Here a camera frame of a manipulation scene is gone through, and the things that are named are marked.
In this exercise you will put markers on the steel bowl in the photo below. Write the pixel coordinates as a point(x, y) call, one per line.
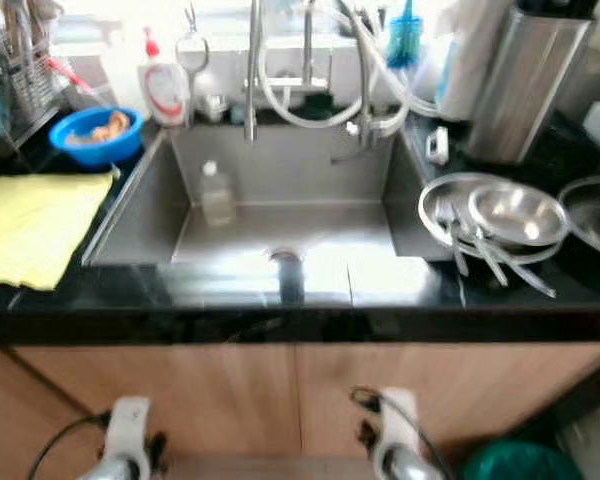
point(520, 214)

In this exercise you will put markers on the wooden cabinet door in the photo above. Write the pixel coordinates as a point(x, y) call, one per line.
point(490, 385)
point(220, 395)

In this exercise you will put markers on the wooden cabinet side panel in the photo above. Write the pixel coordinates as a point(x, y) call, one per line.
point(10, 430)

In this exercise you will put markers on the green trash bin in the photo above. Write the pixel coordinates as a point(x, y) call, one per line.
point(520, 462)

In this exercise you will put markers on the steel spoon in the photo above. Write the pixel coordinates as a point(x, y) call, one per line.
point(456, 245)
point(530, 280)
point(492, 262)

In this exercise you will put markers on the grey storage box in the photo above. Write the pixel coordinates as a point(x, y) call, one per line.
point(590, 450)

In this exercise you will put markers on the stainless steel sink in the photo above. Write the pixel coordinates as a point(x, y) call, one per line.
point(290, 220)

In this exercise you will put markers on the yellow cleaning cloth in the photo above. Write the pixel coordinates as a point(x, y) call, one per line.
point(40, 230)

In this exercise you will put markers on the clear plastic bottle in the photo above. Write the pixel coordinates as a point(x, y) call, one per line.
point(217, 198)

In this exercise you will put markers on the large steel plate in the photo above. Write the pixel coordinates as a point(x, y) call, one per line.
point(440, 190)

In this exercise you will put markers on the blue plastic bowl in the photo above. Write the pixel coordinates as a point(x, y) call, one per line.
point(105, 153)

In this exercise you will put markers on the small white plastic clip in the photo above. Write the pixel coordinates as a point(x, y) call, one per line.
point(438, 146)

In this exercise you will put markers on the steel plate with cup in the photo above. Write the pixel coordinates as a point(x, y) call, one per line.
point(585, 215)

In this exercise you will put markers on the orange food scraps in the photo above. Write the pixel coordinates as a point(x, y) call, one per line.
point(110, 126)

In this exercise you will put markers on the dark green sponge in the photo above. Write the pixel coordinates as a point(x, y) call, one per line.
point(320, 101)

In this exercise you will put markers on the small steel cup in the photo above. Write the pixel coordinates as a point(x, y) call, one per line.
point(211, 108)

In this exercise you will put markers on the white dish soap bottle red cap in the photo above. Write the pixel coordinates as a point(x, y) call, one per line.
point(162, 95)

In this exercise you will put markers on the white pump bottle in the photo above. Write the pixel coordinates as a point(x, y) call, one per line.
point(122, 75)

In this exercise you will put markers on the steel spring neck faucet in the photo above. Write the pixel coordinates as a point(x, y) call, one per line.
point(252, 80)

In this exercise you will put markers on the steel knife block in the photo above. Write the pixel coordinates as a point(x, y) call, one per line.
point(525, 85)

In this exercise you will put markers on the white container blue label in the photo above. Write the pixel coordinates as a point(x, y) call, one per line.
point(465, 60)

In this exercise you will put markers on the steel tap with crossbar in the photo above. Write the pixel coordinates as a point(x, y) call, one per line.
point(308, 48)

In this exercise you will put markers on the small round mesh strainer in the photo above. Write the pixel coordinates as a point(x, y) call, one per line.
point(192, 50)

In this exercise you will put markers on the blue bottle brush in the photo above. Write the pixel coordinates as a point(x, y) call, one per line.
point(406, 42)

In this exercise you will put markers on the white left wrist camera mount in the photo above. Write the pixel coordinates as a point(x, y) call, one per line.
point(130, 428)

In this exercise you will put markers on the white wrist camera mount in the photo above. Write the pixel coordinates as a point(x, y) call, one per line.
point(400, 420)
point(130, 428)

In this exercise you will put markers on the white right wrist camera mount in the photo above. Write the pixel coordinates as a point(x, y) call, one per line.
point(400, 420)

